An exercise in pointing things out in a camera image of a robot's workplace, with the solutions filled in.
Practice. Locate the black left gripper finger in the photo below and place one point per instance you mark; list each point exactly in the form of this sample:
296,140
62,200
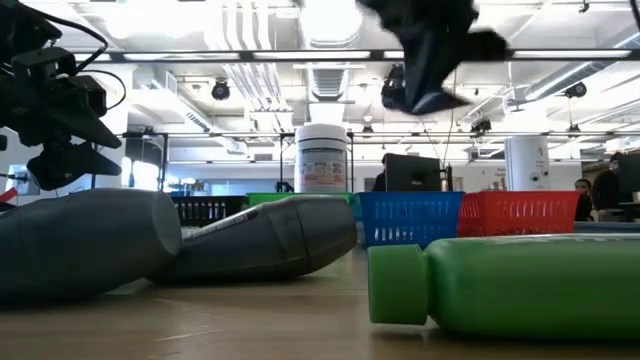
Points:
82,127
70,165

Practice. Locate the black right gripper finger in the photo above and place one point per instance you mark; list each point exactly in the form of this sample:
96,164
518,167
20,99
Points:
490,46

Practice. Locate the grey travel bottle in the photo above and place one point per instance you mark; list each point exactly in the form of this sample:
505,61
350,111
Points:
280,240
85,240

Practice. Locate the green travel bottle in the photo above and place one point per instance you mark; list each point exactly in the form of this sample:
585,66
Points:
525,285

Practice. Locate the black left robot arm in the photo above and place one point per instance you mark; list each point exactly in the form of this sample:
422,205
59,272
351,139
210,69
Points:
22,25

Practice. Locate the small desk monitor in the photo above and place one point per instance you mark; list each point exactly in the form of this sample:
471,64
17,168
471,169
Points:
15,180

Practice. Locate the black ceiling spotlight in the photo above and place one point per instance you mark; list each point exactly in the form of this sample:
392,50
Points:
576,90
392,92
481,125
221,90

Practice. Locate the white round column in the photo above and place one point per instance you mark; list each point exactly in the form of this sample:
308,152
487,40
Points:
527,162

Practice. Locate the black plastic basket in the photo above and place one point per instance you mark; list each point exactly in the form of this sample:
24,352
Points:
210,210

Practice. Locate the black computer monitor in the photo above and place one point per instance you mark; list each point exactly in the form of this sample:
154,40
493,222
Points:
630,172
412,172

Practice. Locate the red plastic basket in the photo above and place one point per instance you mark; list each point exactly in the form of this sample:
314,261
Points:
520,212

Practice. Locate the person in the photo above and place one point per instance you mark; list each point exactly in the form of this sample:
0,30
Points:
584,200
607,185
380,182

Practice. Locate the white plastic wipes canister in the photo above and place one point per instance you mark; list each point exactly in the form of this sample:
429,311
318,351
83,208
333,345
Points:
321,160

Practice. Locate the blue plastic basket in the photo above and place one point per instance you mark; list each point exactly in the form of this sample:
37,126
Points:
410,217

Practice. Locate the teal background table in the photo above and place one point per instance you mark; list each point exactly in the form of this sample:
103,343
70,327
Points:
607,227

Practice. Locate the green plastic basket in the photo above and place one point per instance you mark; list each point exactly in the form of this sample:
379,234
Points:
300,197

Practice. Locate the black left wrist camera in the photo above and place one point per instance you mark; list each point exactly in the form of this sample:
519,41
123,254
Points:
42,65

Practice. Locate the silver ventilation duct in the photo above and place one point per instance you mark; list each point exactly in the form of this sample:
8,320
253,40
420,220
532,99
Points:
330,80

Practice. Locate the black metal rig frame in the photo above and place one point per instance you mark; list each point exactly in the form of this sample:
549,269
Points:
310,55

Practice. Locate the black background rack frame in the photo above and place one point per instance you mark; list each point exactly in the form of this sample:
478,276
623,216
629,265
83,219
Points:
225,134

